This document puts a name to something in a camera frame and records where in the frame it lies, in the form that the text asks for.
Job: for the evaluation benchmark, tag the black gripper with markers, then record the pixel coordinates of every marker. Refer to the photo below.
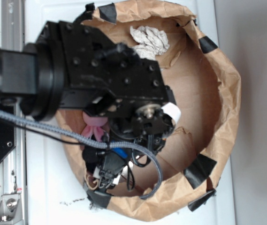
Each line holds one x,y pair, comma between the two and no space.
110,80

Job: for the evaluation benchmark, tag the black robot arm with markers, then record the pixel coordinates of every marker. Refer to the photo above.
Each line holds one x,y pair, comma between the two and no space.
35,79

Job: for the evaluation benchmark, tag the pink plush toy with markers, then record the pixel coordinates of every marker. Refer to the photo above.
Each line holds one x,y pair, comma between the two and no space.
93,126

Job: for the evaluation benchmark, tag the crumpled white paper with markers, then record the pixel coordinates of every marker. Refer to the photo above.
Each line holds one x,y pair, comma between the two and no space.
151,42

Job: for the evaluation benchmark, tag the brown paper bag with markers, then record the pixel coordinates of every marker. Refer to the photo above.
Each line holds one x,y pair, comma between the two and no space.
207,89

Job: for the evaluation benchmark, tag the aluminium rail frame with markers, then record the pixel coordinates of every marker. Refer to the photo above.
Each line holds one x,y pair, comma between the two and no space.
14,164

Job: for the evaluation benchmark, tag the silver corner bracket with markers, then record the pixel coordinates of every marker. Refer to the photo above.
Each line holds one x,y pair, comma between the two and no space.
11,209

